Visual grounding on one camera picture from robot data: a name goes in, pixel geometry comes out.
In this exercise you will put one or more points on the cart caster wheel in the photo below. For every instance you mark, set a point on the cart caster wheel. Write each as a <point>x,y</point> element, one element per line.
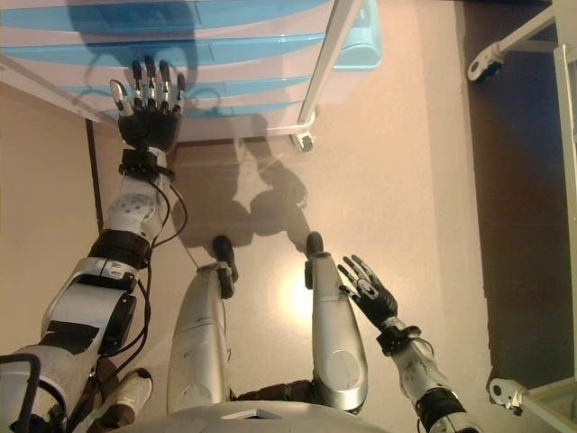
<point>304,142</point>

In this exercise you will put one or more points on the translucent bin blue lid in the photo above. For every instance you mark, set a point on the translucent bin blue lid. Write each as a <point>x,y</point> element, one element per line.
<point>360,45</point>

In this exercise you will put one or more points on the grey robot torso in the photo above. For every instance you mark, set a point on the grey robot torso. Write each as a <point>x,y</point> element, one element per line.
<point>252,421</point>

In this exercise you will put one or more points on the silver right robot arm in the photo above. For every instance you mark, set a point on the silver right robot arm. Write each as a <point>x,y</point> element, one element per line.
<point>419,374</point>

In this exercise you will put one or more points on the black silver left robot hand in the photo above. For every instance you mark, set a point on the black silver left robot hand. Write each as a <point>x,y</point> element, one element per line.
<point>149,124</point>

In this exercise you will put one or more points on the silver left robot leg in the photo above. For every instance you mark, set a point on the silver left robot leg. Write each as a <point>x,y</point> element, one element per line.
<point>198,343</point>

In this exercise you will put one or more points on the bed caster wheel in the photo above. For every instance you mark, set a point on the bed caster wheel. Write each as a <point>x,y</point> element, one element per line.
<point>502,392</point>
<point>484,67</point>

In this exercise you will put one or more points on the white hospital bed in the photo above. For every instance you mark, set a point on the white hospital bed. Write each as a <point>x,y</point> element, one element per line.
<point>565,135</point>

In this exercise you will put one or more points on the silver right robot leg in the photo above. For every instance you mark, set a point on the silver right robot leg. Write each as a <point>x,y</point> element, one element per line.
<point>336,343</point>

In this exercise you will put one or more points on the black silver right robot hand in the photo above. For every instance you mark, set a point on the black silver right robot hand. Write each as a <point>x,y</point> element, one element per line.
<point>381,301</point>

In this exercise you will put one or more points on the white medical cart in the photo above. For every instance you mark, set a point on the white medical cart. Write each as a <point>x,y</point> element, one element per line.
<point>324,67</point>

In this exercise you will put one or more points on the silver robot leg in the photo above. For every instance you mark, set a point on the silver robot leg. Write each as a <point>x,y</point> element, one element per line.
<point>336,343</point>
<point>198,343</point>

